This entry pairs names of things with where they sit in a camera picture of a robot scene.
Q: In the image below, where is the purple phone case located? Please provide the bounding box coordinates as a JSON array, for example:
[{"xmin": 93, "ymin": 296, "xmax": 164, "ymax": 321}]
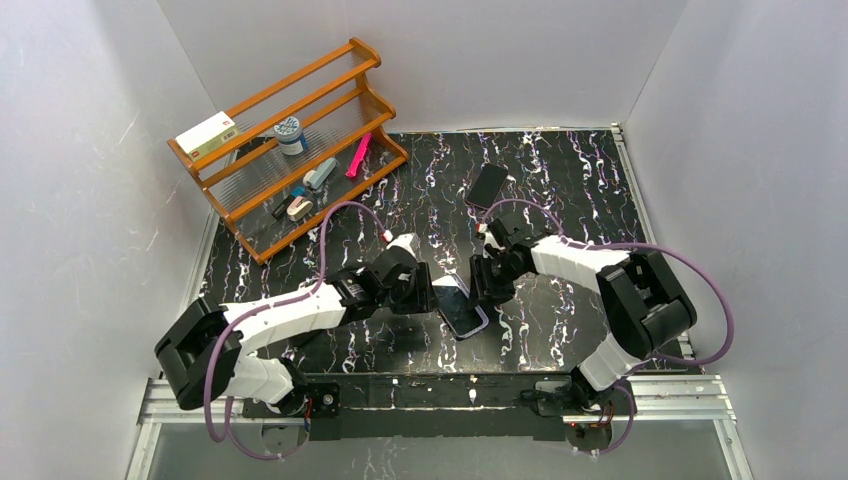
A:
[{"xmin": 433, "ymin": 273, "xmax": 491, "ymax": 342}]

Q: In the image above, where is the black smartphone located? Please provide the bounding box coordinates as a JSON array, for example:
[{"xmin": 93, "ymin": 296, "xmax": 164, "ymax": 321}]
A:
[{"xmin": 433, "ymin": 281, "xmax": 486, "ymax": 338}]

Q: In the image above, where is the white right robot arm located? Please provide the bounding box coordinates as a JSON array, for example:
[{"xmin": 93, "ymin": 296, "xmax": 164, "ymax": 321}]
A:
[{"xmin": 470, "ymin": 215, "xmax": 697, "ymax": 408}]

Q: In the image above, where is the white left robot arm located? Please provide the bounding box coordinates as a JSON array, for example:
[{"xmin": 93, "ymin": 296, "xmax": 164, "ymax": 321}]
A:
[{"xmin": 154, "ymin": 246, "xmax": 438, "ymax": 414}]

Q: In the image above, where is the black phone far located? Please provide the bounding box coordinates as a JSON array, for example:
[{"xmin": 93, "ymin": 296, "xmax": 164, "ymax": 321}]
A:
[{"xmin": 465, "ymin": 163, "xmax": 509, "ymax": 209}]

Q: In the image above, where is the pink marker pen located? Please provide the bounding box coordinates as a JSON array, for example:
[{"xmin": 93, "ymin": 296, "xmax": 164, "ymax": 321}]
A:
[{"xmin": 345, "ymin": 133, "xmax": 372, "ymax": 179}]

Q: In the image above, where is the black front base bar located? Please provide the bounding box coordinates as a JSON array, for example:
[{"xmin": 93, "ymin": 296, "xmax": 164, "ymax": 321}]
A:
[{"xmin": 241, "ymin": 372, "xmax": 614, "ymax": 444}]

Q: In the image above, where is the orange wooden shelf rack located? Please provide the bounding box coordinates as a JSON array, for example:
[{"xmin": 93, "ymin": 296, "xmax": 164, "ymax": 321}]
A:
[{"xmin": 168, "ymin": 37, "xmax": 408, "ymax": 264}]

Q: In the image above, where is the blue white round jar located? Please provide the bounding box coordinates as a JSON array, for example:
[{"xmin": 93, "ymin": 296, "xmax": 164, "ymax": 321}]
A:
[{"xmin": 273, "ymin": 116, "xmax": 308, "ymax": 156}]

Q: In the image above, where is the white cardboard box on shelf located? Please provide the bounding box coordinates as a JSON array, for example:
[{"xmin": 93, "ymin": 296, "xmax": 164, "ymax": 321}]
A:
[{"xmin": 175, "ymin": 111, "xmax": 241, "ymax": 161}]

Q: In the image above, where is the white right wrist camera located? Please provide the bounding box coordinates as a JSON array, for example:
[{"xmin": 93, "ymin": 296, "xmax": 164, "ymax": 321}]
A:
[{"xmin": 475, "ymin": 223, "xmax": 504, "ymax": 250}]

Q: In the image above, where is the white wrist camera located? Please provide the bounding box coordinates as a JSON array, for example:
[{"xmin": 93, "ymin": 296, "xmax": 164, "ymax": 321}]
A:
[
  {"xmin": 381, "ymin": 230, "xmax": 421, "ymax": 261},
  {"xmin": 475, "ymin": 223, "xmax": 504, "ymax": 250}
]

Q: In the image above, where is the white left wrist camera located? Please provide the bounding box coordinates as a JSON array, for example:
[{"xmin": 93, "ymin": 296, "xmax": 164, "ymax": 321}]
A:
[{"xmin": 381, "ymin": 230, "xmax": 421, "ymax": 261}]

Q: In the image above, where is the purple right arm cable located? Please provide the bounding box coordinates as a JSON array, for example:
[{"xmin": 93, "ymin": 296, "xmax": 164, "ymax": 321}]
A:
[{"xmin": 481, "ymin": 198, "xmax": 736, "ymax": 455}]

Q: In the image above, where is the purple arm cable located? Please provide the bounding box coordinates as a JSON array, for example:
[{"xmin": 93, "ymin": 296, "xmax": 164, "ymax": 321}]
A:
[
  {"xmin": 203, "ymin": 200, "xmax": 393, "ymax": 462},
  {"xmin": 481, "ymin": 198, "xmax": 736, "ymax": 455}
]

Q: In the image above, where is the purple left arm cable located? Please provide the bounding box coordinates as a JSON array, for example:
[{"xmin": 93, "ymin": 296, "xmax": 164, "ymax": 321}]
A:
[{"xmin": 203, "ymin": 200, "xmax": 393, "ymax": 462}]

